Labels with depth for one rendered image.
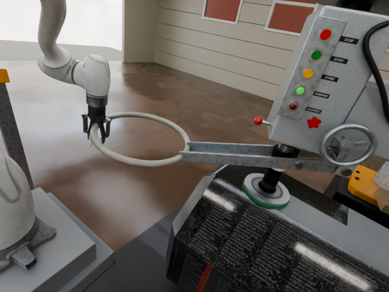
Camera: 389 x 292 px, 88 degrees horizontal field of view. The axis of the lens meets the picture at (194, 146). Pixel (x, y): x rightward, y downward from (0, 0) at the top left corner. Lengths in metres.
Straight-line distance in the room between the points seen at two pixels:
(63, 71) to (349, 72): 1.00
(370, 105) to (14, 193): 0.97
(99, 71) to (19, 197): 0.55
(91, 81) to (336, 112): 0.90
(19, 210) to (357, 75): 0.95
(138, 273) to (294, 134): 1.32
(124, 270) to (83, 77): 1.22
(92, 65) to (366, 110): 0.97
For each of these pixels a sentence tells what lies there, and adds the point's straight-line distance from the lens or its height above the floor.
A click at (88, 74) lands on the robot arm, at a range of 0.96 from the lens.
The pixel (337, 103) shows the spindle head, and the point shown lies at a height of 1.35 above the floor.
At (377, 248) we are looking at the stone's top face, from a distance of 1.14.
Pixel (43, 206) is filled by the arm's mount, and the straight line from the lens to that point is 0.83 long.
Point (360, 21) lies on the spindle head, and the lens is 0.76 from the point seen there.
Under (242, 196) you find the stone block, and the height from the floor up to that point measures 0.85.
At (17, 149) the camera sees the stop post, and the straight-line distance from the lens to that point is 1.85.
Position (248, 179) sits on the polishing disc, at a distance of 1.02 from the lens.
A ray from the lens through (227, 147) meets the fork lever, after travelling 0.98.
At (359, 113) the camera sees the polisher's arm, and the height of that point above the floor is 1.34.
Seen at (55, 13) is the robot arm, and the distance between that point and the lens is 0.77.
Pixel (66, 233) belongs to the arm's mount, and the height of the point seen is 0.88.
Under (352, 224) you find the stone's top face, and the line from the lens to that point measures 1.17.
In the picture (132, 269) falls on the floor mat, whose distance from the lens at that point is 1.64.
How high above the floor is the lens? 1.46
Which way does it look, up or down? 29 degrees down
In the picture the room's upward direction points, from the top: 12 degrees clockwise
